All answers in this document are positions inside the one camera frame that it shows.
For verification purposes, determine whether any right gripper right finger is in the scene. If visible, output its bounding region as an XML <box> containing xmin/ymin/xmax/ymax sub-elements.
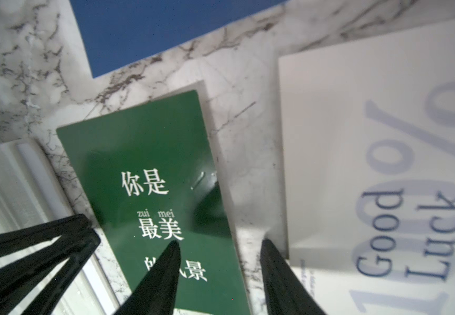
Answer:
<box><xmin>260</xmin><ymin>239</ymin><xmax>325</xmax><ymax>315</ymax></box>

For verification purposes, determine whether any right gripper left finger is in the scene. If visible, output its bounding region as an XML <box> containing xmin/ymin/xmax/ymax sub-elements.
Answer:
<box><xmin>116</xmin><ymin>241</ymin><xmax>181</xmax><ymax>315</ymax></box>

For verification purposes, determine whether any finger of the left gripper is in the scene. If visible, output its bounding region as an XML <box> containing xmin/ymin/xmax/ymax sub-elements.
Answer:
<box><xmin>0</xmin><ymin>229</ymin><xmax>100</xmax><ymax>314</ymax></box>
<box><xmin>0</xmin><ymin>214</ymin><xmax>91</xmax><ymax>257</ymax></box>

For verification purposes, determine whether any white photo album book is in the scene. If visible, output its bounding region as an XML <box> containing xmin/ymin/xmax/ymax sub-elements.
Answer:
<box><xmin>0</xmin><ymin>139</ymin><xmax>119</xmax><ymax>314</ymax></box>

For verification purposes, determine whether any green card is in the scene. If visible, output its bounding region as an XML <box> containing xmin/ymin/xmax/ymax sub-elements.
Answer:
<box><xmin>57</xmin><ymin>91</ymin><xmax>250</xmax><ymax>314</ymax></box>

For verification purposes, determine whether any blue card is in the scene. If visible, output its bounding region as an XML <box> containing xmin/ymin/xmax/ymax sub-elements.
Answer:
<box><xmin>70</xmin><ymin>0</ymin><xmax>280</xmax><ymax>77</ymax></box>

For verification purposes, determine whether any white card grey print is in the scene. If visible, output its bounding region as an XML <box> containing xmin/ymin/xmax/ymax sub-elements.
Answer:
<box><xmin>279</xmin><ymin>19</ymin><xmax>455</xmax><ymax>314</ymax></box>

